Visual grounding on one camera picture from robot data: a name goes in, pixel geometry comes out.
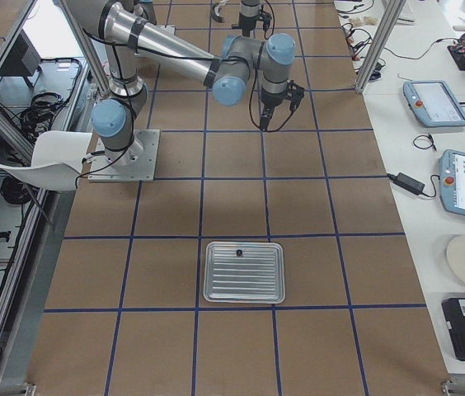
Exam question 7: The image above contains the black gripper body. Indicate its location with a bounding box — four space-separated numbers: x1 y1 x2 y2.
240 25 253 36
261 80 304 111

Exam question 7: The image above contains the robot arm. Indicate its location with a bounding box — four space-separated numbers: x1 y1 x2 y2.
237 0 273 37
61 1 304 181

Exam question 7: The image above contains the silver ribbed metal tray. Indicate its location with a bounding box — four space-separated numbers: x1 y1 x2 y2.
203 241 285 304

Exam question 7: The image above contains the far teach pendant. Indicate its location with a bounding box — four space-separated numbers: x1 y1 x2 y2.
402 80 465 128

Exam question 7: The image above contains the black power adapter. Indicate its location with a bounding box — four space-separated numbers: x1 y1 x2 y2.
387 172 425 196

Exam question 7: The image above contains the white chair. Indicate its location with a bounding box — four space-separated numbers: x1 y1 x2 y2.
0 130 92 191

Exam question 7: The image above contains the aluminium frame post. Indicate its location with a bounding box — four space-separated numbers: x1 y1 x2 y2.
355 0 406 93

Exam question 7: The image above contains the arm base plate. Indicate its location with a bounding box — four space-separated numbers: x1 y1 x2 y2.
87 130 160 182

